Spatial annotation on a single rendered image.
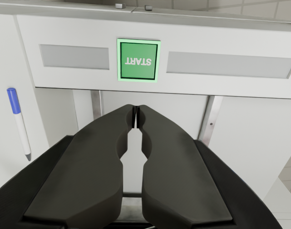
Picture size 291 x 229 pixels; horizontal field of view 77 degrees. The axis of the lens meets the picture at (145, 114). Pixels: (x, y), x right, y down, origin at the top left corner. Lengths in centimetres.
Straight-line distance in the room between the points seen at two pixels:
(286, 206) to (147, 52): 85
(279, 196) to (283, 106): 51
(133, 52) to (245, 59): 16
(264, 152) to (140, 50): 50
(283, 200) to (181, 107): 66
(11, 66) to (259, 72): 35
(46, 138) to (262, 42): 36
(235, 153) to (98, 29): 49
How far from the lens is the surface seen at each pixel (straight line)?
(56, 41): 28
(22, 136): 36
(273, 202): 96
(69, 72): 29
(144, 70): 26
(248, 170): 68
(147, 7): 59
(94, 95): 41
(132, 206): 63
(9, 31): 30
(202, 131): 49
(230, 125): 53
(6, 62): 31
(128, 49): 25
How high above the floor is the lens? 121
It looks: 59 degrees down
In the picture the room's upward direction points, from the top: 178 degrees clockwise
